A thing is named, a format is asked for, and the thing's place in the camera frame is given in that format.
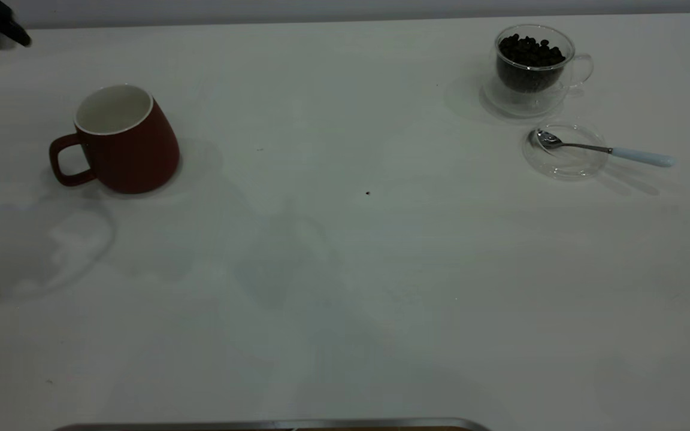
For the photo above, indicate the red ceramic mug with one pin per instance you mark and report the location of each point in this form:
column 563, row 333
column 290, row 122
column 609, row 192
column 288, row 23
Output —
column 135, row 155

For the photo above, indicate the small clear glass dish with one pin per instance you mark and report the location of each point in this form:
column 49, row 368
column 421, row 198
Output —
column 566, row 169

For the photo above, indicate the dark coffee beans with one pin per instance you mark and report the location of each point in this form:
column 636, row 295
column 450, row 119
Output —
column 527, row 60

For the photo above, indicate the clear glass cup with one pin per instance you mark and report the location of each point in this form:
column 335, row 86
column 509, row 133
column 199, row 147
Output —
column 536, row 103

